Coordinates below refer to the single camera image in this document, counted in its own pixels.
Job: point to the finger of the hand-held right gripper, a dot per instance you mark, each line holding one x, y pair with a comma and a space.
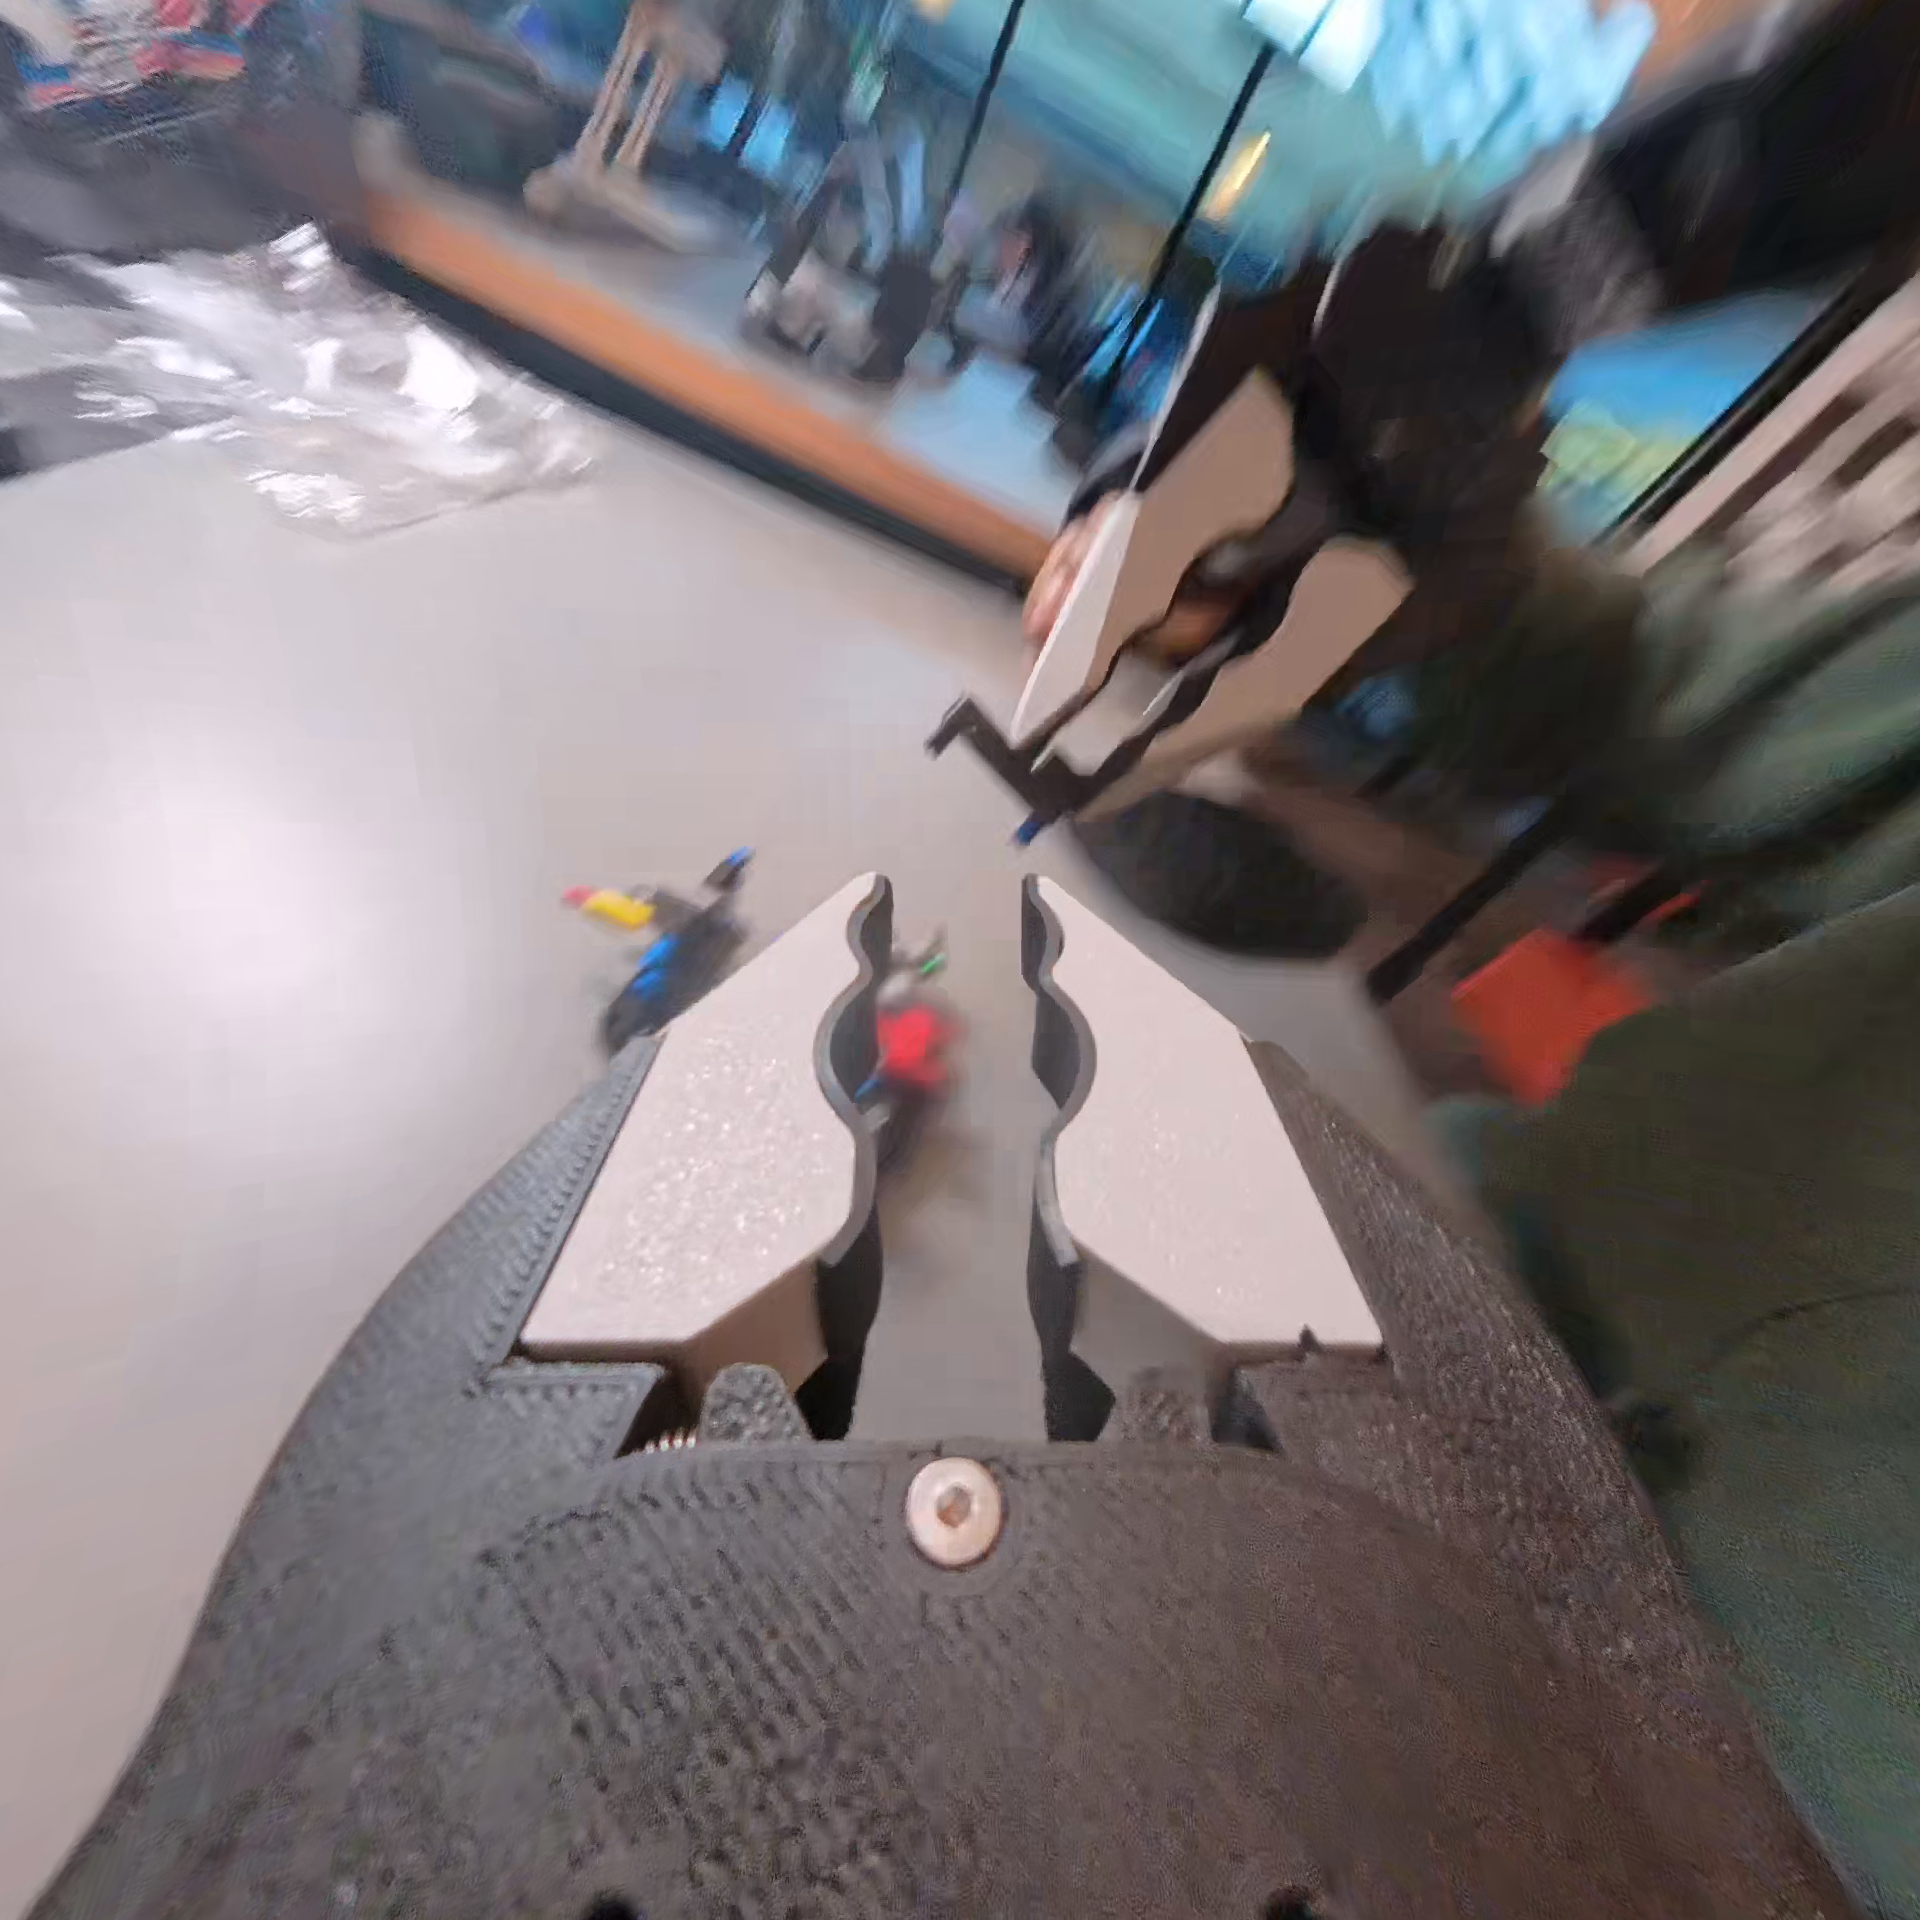
1335, 615
1201, 480

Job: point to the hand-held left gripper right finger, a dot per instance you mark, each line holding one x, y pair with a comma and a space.
1201, 1201

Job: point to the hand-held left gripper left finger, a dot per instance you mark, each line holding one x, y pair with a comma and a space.
690, 1201

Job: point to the lego chassis assembly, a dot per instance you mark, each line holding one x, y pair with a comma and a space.
676, 945

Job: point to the black lego beam subassembly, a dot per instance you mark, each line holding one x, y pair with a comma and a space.
1049, 779

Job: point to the lego set box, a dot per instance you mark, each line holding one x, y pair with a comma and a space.
119, 44

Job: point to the person's right hand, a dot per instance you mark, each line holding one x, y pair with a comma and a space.
1052, 580

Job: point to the orange object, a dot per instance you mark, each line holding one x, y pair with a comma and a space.
1545, 1004

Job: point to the framed white poster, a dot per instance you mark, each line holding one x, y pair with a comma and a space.
1830, 435

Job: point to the person's green sweatshirt torso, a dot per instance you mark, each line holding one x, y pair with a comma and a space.
1800, 1201

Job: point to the white wooden stand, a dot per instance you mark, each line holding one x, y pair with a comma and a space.
629, 120

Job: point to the crumpled clear plastic bag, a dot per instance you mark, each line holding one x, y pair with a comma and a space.
300, 376

